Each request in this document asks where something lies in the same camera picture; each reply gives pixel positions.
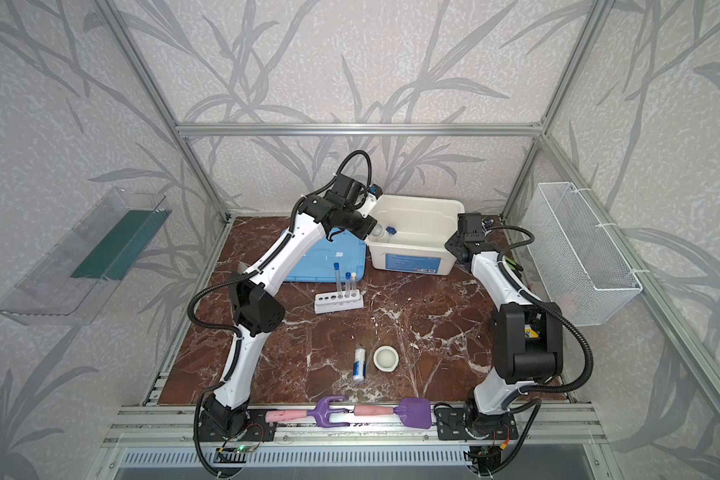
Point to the green mat in shelf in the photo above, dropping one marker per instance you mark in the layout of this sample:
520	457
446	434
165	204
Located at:
120	248

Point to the white test tube rack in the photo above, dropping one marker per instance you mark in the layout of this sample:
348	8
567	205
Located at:
331	302

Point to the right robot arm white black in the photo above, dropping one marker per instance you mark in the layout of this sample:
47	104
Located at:
520	367

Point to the purple garden fork pink handle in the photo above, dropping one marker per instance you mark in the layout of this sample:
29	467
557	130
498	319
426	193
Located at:
321	413

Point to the white wire mesh basket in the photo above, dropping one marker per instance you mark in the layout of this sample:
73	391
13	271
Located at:
578	262

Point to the clear acrylic wall shelf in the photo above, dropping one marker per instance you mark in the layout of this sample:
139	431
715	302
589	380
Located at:
48	295

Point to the blue plastic bin lid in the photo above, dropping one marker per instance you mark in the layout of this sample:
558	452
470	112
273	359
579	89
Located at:
318	264

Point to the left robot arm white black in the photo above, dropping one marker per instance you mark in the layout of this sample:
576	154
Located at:
256	311

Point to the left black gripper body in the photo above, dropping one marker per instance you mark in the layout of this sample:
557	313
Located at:
363	225

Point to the small white crucible cup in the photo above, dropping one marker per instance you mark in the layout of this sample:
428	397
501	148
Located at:
378	232

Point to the white plastic storage bin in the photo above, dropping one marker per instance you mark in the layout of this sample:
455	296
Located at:
423	226

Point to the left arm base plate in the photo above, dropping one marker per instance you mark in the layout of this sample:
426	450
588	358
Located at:
253	427

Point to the white bottle blue label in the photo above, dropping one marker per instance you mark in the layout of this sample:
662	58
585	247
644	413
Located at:
359	365

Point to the purple garden spade pink handle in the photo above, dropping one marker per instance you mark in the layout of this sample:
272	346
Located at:
413	412

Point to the white ceramic bowl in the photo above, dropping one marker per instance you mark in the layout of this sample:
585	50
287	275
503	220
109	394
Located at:
386	359

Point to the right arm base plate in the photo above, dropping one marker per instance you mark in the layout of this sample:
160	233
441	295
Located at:
466	423

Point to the yellow black work glove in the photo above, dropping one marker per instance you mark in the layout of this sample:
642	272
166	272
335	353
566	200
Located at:
534	332

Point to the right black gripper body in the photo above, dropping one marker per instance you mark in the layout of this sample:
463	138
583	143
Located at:
456	245

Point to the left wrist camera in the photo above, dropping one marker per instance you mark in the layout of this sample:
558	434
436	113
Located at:
372	198

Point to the test tube blue cap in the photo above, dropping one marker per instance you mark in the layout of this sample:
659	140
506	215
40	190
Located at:
348	285
338	279

